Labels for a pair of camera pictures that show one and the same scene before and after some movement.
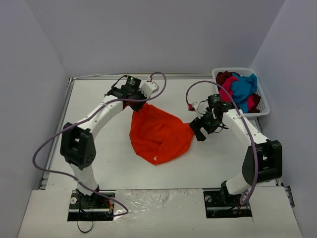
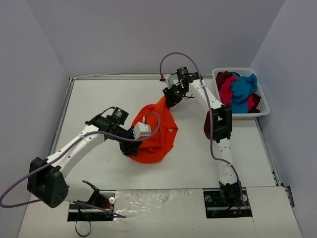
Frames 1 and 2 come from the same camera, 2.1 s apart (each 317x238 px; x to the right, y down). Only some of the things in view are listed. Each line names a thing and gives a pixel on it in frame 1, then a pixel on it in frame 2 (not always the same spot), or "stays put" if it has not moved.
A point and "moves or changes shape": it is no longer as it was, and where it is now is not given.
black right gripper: (198, 126) -> (170, 100)
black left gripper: (135, 104) -> (130, 148)
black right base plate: (216, 208) stays put
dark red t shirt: (221, 77) stays put
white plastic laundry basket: (264, 107) stays put
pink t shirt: (227, 84) stays put
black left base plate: (94, 207) stays put
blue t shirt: (241, 88) stays put
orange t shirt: (158, 137) moves or changes shape
